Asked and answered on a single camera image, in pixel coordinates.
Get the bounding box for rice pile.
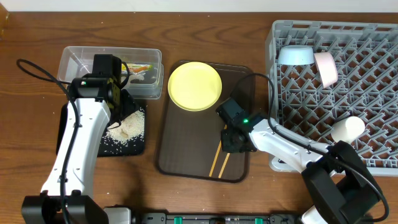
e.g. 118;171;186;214
101;108;146;153

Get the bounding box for white tissue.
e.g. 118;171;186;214
130;73;145;82

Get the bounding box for green snack wrapper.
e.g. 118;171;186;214
121;63;153;74

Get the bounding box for wooden chopstick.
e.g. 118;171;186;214
208;140;222;177
218;153;230;179

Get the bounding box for light blue bowl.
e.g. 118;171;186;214
277;45;315;65

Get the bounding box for white cup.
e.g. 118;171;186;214
331;116;365;144

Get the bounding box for pink white bowl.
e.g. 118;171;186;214
314;52;338;88

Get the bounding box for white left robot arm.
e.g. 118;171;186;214
21;78;140;223

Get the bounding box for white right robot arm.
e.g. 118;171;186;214
216;98;385;223

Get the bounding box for clear plastic waste bin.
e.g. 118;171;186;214
57;46;164;100

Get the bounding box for black waste tray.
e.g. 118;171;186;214
55;101;147;157

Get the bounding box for grey plastic dishwasher rack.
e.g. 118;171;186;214
265;20;397;177

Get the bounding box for brown serving tray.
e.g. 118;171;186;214
155;63;255;183

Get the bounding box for yellow plate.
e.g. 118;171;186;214
167;62;223;111

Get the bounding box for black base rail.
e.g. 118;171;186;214
137;213;300;224

